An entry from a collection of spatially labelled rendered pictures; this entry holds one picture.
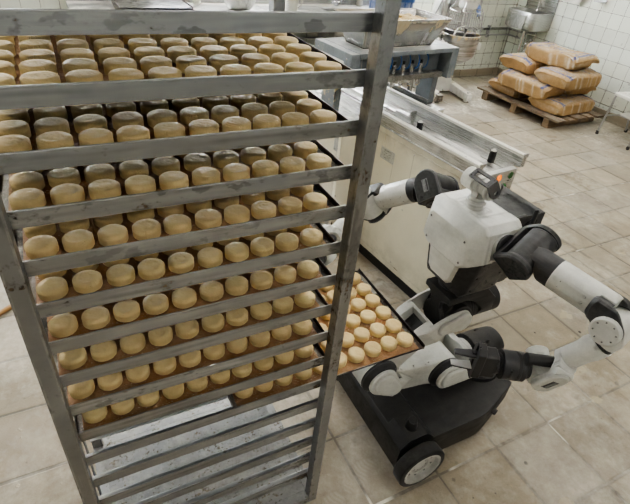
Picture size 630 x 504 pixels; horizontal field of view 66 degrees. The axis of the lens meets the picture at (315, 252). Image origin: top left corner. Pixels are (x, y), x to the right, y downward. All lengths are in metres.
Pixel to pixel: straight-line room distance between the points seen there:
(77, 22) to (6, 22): 0.08
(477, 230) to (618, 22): 5.40
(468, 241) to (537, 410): 1.16
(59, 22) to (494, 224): 1.21
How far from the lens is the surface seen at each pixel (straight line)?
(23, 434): 2.28
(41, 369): 1.00
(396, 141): 2.55
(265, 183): 0.89
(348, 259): 1.05
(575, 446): 2.45
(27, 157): 0.80
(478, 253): 1.54
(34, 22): 0.74
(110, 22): 0.75
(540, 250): 1.49
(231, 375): 1.27
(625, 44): 6.69
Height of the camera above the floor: 1.74
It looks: 35 degrees down
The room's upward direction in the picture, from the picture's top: 6 degrees clockwise
